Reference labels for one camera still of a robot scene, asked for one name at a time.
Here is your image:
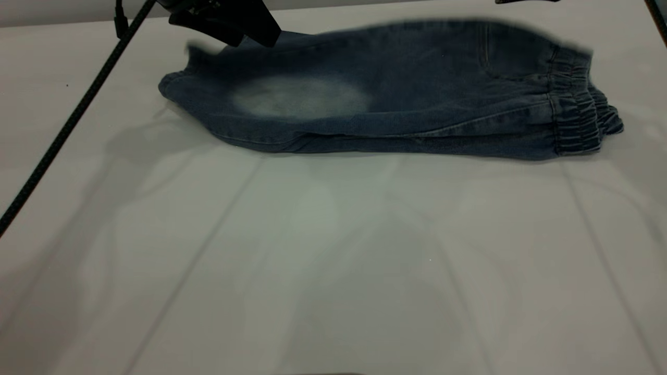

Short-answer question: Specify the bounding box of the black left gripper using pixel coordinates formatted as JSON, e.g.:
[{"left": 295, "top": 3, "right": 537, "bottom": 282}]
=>
[{"left": 156, "top": 0, "right": 282, "bottom": 47}]

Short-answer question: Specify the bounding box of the blue denim pants basketball print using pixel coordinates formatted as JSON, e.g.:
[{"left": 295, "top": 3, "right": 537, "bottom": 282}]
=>
[{"left": 158, "top": 19, "right": 624, "bottom": 161}]

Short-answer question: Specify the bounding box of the black braided cable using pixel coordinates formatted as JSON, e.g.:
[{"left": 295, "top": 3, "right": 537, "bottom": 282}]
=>
[{"left": 0, "top": 0, "right": 157, "bottom": 238}]

